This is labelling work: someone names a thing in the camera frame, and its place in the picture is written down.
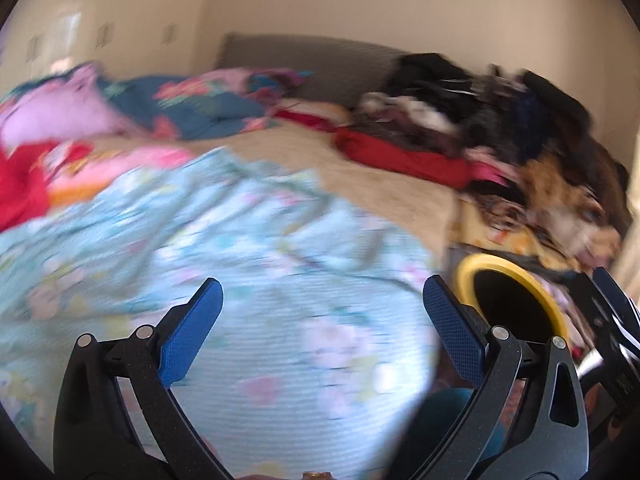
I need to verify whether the pile of mixed clothes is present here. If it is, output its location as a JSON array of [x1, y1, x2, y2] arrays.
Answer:
[[345, 53, 631, 270]]

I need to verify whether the white wardrobe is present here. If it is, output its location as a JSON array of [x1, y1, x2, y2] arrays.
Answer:
[[1, 0, 205, 92]]

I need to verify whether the red cloth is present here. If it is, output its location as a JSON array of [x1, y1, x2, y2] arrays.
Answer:
[[1, 141, 93, 231]]

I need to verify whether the red and cream pillow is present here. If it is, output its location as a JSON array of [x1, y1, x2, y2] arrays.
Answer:
[[273, 99, 352, 133]]

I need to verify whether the beige bed cover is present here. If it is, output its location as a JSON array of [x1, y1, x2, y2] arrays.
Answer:
[[89, 119, 461, 261]]

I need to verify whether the yellow rimmed trash bin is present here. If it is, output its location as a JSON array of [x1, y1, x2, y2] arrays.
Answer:
[[454, 254, 570, 344]]

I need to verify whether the grey headboard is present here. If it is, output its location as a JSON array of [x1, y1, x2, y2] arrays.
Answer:
[[215, 32, 406, 108]]

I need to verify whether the pink cartoon blanket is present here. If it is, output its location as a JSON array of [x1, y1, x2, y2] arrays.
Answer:
[[47, 145, 194, 208]]

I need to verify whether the blue floral quilt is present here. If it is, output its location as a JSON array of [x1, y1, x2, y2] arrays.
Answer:
[[1, 63, 285, 148]]

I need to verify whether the striped colourful cloth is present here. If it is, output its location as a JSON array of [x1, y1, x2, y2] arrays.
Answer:
[[246, 68, 312, 106]]

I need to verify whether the red garment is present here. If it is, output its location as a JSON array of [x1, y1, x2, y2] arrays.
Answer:
[[333, 128, 472, 190]]

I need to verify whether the light blue Hello Kitty blanket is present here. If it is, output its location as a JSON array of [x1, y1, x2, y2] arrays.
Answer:
[[1, 148, 437, 479]]

